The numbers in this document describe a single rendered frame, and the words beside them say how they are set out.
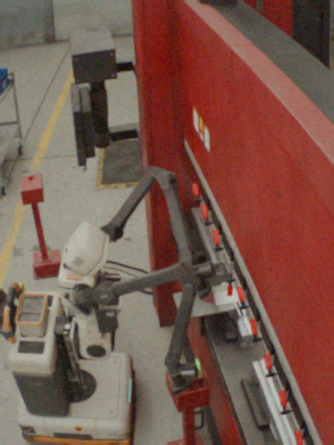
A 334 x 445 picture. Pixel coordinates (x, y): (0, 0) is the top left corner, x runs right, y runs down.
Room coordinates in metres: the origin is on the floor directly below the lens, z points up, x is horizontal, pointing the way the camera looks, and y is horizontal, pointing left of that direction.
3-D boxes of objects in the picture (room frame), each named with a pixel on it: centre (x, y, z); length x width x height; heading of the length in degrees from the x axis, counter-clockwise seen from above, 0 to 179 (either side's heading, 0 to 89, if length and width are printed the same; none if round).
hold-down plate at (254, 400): (1.60, -0.35, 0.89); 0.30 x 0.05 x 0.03; 9
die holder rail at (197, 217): (2.74, -0.21, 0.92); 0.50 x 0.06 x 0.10; 9
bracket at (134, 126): (3.44, 0.18, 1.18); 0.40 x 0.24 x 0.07; 9
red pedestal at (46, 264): (3.67, 0.93, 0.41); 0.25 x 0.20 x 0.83; 99
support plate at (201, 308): (2.18, -0.16, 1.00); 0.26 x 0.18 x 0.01; 99
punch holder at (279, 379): (1.44, -0.43, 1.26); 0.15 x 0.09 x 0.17; 9
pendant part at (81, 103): (3.30, 0.45, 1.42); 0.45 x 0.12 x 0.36; 8
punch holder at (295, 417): (1.24, -0.46, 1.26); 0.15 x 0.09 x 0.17; 9
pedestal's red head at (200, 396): (1.85, -0.06, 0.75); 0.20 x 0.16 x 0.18; 15
